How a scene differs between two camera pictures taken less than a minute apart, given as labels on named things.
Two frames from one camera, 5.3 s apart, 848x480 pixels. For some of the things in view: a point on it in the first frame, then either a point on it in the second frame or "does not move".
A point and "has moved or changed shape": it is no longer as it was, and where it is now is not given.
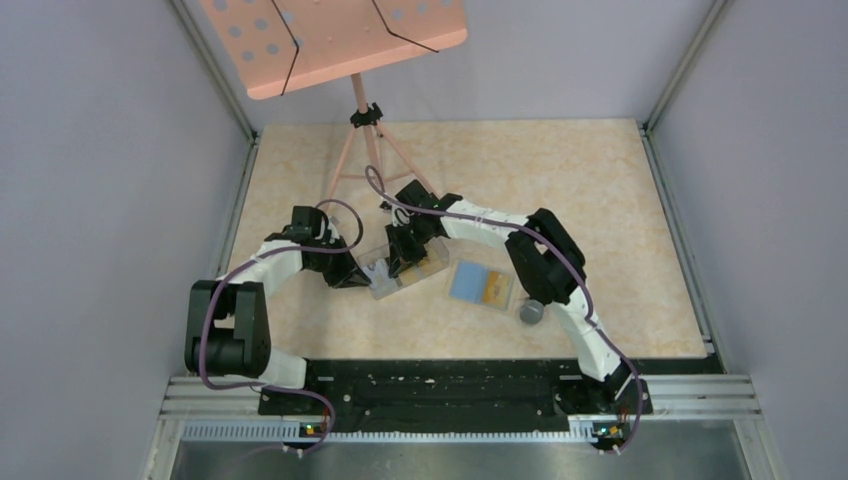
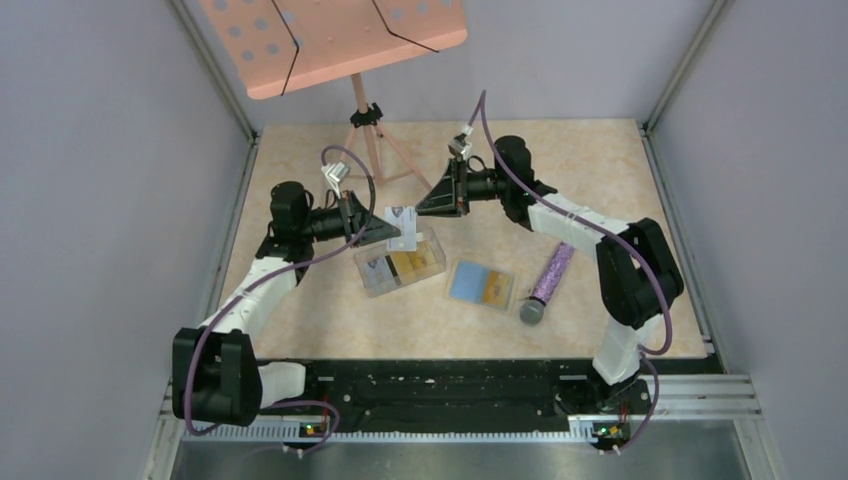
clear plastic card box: [373, 267] does not move
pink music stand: [281, 46] does not move
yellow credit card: [496, 288] does not move
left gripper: [348, 275] -> [376, 229]
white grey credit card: [381, 283] has moved or changed shape
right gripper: [399, 260] -> [444, 195]
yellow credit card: [436, 259] has moved or changed shape
